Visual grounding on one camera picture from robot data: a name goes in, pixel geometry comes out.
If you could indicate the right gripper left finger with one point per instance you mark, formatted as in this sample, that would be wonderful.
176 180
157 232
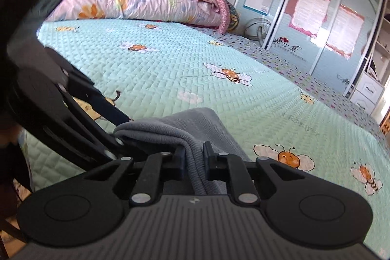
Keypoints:
157 169

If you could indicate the white drawer cabinet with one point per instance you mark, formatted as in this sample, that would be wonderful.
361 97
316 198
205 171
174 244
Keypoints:
367 93

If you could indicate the sliding door wardrobe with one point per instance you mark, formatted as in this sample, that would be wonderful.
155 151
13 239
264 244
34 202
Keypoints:
324 38

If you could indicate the blue fleece pants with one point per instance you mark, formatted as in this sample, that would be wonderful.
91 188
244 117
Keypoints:
190 129

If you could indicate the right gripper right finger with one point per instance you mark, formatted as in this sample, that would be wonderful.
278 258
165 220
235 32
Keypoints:
232 170

